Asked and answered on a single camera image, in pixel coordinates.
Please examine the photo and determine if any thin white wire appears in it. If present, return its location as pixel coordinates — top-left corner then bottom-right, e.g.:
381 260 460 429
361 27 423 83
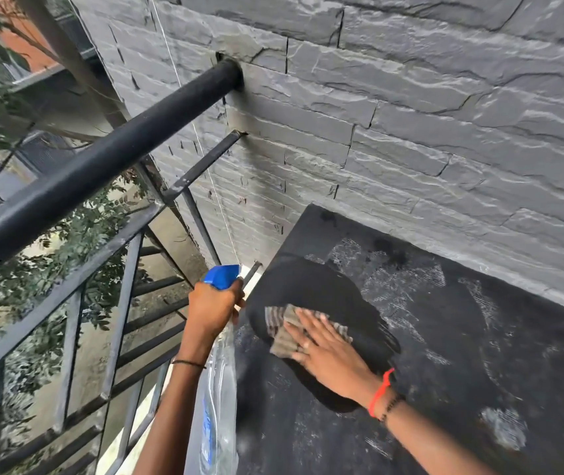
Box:
148 0 241 266

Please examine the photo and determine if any person's right forearm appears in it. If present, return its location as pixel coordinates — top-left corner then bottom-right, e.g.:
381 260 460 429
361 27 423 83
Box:
367 391 499 475

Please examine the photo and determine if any person's left forearm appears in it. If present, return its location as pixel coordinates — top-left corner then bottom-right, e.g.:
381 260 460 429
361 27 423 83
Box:
132 352 209 475

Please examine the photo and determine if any green leafy tree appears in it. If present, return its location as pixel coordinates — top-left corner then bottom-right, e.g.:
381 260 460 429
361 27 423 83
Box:
0 0 150 475

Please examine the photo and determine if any red brick building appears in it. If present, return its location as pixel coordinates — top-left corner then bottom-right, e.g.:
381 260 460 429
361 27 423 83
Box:
0 0 61 74

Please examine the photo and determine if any black bead wrist bracelet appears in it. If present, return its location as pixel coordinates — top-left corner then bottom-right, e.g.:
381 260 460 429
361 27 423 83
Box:
380 395 407 424

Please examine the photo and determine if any person's right hand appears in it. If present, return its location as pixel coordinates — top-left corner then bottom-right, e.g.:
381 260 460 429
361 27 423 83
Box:
283 308 387 407

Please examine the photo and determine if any clear spray bottle blue head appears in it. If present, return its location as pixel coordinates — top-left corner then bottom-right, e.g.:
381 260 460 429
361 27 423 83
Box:
200 264 244 475

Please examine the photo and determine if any red thread wrist bracelet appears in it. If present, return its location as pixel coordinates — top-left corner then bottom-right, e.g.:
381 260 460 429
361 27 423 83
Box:
367 368 395 419

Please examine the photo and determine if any grey striped cleaning cloth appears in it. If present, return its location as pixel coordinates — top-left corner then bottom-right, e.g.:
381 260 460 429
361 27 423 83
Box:
263 304 354 361

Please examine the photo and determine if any black metal railing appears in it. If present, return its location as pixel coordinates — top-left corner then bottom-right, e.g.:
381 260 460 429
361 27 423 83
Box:
0 56 264 475

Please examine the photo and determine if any grey slanted pole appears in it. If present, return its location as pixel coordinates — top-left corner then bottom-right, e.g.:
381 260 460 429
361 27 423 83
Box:
14 0 131 129

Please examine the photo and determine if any person's left hand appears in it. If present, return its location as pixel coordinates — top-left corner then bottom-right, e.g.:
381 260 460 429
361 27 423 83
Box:
183 278 246 354

